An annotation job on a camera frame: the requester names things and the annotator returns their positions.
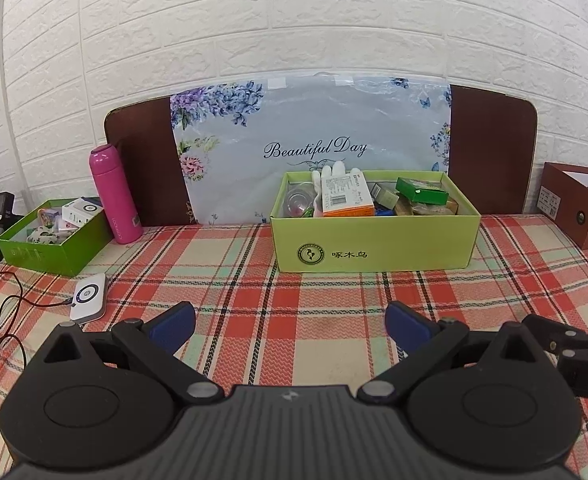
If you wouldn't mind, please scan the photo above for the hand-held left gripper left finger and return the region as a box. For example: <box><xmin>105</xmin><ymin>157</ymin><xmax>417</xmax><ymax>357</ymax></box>
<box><xmin>41</xmin><ymin>301</ymin><xmax>225</xmax><ymax>403</ymax></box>

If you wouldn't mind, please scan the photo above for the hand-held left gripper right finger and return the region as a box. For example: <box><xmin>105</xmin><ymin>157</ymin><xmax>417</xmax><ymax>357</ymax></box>
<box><xmin>356</xmin><ymin>301</ymin><xmax>547</xmax><ymax>403</ymax></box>

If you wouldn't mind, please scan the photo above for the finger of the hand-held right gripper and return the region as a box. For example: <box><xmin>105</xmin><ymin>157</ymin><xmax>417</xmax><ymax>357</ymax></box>
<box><xmin>521</xmin><ymin>314</ymin><xmax>588</xmax><ymax>357</ymax></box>

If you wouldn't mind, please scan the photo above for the light green cardboard box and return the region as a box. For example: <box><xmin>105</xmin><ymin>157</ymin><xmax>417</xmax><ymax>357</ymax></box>
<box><xmin>270</xmin><ymin>170</ymin><xmax>482</xmax><ymax>274</ymax></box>

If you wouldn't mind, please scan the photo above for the leaf print packet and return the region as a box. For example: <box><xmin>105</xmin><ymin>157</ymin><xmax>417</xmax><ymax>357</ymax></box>
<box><xmin>399</xmin><ymin>200</ymin><xmax>456</xmax><ymax>217</ymax></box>

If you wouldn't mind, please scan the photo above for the small green box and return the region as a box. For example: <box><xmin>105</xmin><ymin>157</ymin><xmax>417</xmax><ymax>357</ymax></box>
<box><xmin>395</xmin><ymin>176</ymin><xmax>450</xmax><ymax>206</ymax></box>

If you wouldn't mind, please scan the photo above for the white and orange medicine box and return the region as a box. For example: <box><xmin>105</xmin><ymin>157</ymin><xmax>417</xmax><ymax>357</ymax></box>
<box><xmin>320</xmin><ymin>172</ymin><xmax>375</xmax><ymax>218</ymax></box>

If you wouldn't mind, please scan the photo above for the white glove with pink cuff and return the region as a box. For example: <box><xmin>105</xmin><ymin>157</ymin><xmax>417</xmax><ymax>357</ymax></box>
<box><xmin>311</xmin><ymin>160</ymin><xmax>349</xmax><ymax>196</ymax></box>

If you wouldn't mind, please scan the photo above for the brown cardboard box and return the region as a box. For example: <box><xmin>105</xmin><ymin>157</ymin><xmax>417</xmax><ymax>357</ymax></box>
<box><xmin>540</xmin><ymin>161</ymin><xmax>588</xmax><ymax>250</ymax></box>

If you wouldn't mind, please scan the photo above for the red plaid cloth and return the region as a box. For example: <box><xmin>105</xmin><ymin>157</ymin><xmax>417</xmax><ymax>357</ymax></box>
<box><xmin>0</xmin><ymin>212</ymin><xmax>588</xmax><ymax>480</ymax></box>

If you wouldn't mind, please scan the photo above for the gold and teal carton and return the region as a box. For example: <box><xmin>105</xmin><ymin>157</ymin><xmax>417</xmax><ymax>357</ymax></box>
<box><xmin>371</xmin><ymin>183</ymin><xmax>399</xmax><ymax>208</ymax></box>

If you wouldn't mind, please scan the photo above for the pink thermos bottle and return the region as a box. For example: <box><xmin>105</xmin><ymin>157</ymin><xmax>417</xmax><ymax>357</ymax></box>
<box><xmin>90</xmin><ymin>144</ymin><xmax>143</xmax><ymax>245</ymax></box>

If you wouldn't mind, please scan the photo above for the white box with round print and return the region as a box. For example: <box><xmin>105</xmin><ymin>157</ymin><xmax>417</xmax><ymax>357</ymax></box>
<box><xmin>61</xmin><ymin>198</ymin><xmax>105</xmax><ymax>227</ymax></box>

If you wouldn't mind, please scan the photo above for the dark green cardboard box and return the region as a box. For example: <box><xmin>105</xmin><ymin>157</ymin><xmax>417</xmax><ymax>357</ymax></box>
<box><xmin>0</xmin><ymin>199</ymin><xmax>114</xmax><ymax>277</ymax></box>

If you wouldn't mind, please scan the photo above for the white printed pack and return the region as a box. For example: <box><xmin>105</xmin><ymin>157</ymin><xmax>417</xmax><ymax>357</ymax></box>
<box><xmin>26</xmin><ymin>227</ymin><xmax>67</xmax><ymax>246</ymax></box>

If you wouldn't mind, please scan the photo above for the clear plastic cup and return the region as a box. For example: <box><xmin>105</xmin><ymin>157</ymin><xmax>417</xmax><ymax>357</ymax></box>
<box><xmin>281</xmin><ymin>182</ymin><xmax>319</xmax><ymax>218</ymax></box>

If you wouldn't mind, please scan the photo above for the brown wooden headboard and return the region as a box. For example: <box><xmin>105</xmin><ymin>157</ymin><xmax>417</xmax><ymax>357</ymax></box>
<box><xmin>104</xmin><ymin>84</ymin><xmax>539</xmax><ymax>226</ymax></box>

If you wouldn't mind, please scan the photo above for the black device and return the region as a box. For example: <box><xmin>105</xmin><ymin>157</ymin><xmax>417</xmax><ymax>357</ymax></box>
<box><xmin>0</xmin><ymin>192</ymin><xmax>15</xmax><ymax>263</ymax></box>

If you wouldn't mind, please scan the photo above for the black cable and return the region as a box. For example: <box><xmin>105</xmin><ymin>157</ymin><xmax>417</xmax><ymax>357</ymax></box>
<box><xmin>0</xmin><ymin>255</ymin><xmax>74</xmax><ymax>428</ymax></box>

